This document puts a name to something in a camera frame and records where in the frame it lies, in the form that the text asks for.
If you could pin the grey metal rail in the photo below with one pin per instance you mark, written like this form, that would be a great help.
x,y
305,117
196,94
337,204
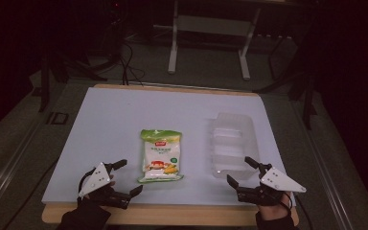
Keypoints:
x,y
326,166
9,172

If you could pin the green and white snack packet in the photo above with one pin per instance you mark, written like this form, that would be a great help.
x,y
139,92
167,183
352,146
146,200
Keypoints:
x,y
161,156

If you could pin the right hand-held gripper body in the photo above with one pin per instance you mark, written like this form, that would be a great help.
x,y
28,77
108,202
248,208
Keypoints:
x,y
279,182

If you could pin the white metal stand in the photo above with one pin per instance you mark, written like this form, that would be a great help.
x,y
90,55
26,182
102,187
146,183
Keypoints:
x,y
172,48

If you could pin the clear plastic tray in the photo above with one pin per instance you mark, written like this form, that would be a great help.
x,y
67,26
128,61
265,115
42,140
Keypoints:
x,y
233,143

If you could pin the person's right hand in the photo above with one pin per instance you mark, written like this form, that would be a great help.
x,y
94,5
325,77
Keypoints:
x,y
273,211

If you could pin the person's left hand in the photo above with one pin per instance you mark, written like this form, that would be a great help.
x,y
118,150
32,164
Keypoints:
x,y
111,185

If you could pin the wooden table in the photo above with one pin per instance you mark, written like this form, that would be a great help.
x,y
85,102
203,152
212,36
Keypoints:
x,y
179,216

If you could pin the black floor bracket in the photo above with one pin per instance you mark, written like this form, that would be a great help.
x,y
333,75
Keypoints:
x,y
57,118

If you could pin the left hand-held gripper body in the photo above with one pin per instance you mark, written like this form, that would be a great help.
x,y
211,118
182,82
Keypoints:
x,y
96,179

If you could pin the black metal stand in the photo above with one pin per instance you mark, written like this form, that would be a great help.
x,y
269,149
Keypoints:
x,y
307,96
44,80

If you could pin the white table mat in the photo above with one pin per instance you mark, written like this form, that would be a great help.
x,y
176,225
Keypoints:
x,y
124,121

